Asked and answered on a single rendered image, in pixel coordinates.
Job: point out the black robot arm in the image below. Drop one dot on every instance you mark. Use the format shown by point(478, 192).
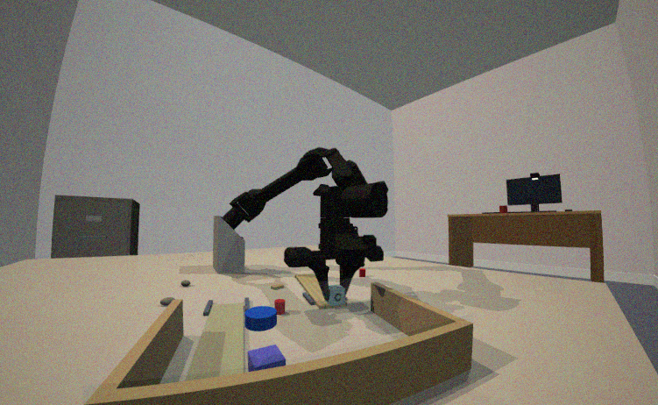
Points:
point(352, 197)

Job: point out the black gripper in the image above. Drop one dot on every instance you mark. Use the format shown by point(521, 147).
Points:
point(316, 260)

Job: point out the blue cylinder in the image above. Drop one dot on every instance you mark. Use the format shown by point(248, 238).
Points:
point(260, 318)

